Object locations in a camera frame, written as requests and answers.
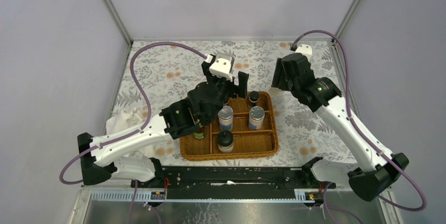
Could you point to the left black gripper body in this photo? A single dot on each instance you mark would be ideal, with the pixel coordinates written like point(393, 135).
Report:
point(225, 88)

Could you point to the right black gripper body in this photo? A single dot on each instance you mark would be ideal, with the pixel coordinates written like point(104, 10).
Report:
point(284, 83)

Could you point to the black cap dark jar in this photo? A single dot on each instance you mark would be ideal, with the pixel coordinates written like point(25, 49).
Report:
point(253, 99)

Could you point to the blue label shaker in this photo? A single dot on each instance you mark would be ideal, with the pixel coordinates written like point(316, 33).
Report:
point(225, 118)

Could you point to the silver lid shaker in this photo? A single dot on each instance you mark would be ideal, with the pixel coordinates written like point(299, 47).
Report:
point(256, 118)

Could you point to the black cap white jar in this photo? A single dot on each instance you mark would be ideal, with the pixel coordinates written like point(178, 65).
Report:
point(225, 141)

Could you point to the black spout seed bottle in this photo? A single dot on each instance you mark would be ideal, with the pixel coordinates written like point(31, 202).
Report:
point(276, 91)

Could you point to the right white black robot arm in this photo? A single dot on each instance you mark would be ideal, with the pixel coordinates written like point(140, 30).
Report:
point(376, 167)

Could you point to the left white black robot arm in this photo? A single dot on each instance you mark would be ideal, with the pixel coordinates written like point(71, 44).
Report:
point(103, 157)

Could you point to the floral table mat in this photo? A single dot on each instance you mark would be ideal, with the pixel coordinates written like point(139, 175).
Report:
point(167, 73)

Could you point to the wicker divided basket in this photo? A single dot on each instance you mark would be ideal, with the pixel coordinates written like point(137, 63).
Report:
point(247, 143)

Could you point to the white crumpled cloth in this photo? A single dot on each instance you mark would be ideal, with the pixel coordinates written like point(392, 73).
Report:
point(125, 119)

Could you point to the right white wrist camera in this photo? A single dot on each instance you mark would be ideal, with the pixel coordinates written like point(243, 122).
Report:
point(304, 49)

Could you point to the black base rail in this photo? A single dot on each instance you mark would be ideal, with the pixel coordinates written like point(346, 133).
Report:
point(232, 183)

